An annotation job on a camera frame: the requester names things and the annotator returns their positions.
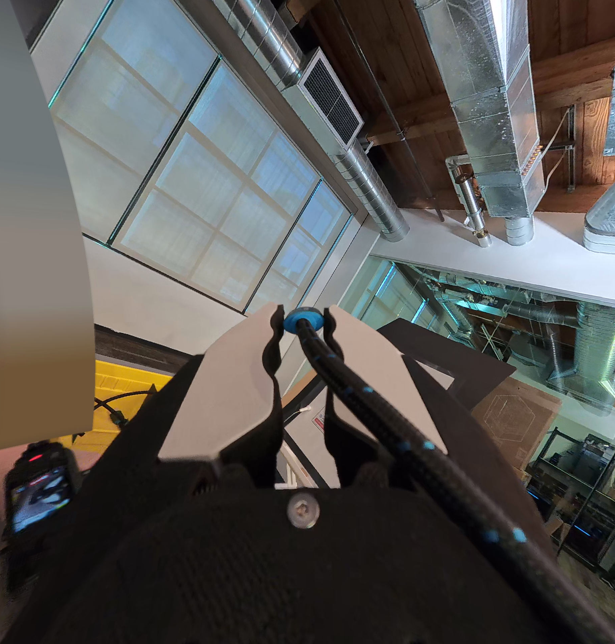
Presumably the thin black cable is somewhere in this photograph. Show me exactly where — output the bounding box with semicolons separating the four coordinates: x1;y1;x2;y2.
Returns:
94;389;158;429

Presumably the small shiny metal pipe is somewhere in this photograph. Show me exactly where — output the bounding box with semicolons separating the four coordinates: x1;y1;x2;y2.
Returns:
445;155;494;249

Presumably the round spiral metal duct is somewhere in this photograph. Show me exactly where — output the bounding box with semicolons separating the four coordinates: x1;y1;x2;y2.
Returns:
212;0;410;243

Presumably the silver flared duct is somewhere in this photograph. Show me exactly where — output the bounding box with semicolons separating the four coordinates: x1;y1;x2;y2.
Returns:
583;0;615;256

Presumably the rectangular silver air duct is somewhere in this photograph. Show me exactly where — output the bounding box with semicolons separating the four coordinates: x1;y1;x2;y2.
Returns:
414;0;547;218

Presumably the glass partition window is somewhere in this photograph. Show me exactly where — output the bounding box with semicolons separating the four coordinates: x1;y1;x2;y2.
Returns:
338;256;615;418

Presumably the large frosted window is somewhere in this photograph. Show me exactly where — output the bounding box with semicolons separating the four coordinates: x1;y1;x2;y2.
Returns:
31;0;361;315

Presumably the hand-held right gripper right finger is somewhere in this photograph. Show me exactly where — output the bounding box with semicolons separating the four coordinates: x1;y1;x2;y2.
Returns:
323;305;449;489

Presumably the white vent grille box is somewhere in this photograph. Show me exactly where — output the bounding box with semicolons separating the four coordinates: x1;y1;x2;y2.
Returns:
282;48;364;151

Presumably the black braided hdmi cable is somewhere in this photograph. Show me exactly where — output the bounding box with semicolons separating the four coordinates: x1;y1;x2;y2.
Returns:
283;306;615;644

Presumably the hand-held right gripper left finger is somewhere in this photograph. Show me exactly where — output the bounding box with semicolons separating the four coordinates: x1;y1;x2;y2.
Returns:
158;303;284;489

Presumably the black metal shelving rack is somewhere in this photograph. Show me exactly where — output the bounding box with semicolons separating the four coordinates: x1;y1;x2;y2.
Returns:
526;427;615;579

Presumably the yellow plastic bin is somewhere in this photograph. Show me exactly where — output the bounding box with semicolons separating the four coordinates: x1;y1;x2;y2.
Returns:
94;358;171;444

